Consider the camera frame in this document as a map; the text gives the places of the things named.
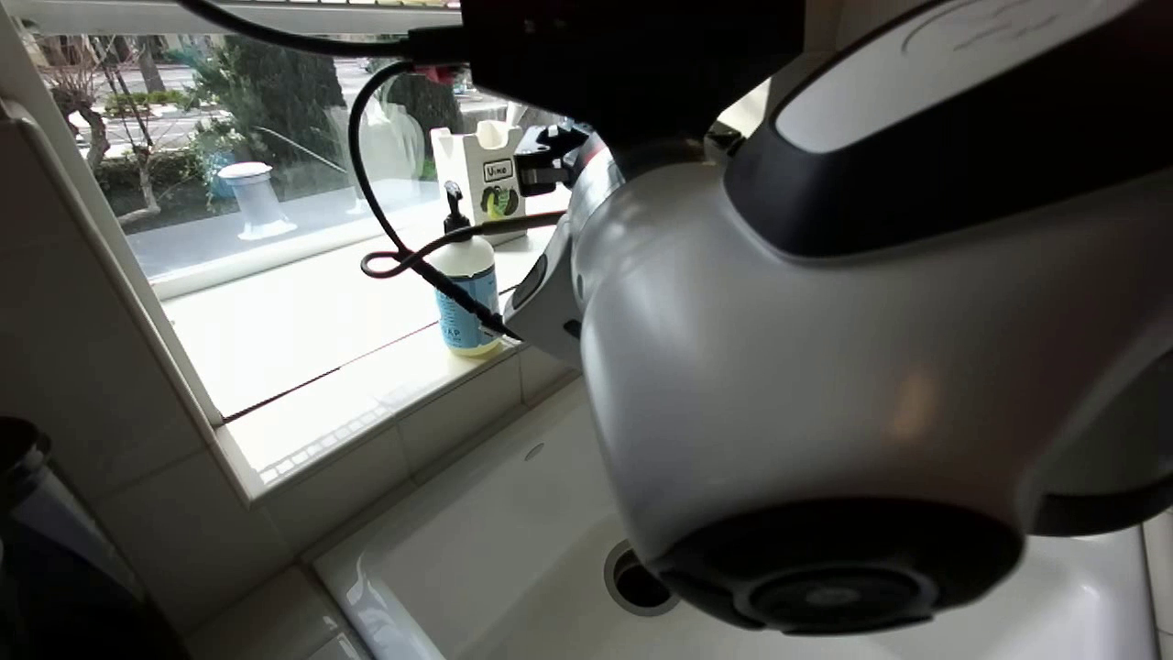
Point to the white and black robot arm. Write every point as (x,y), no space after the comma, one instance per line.
(830,352)

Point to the pump soap bottle blue label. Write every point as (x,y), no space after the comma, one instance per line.
(469,293)

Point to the white double basin sink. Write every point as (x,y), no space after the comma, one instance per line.
(488,535)

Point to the open sink drain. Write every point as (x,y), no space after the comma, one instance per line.
(634,580)

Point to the white ceramic brush holder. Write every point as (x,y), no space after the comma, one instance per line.
(481,165)

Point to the white framed window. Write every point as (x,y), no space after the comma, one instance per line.
(279,307)

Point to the dark container with lid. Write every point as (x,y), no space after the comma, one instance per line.
(58,573)

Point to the white outdoor pedestal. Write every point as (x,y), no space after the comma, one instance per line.
(255,197)

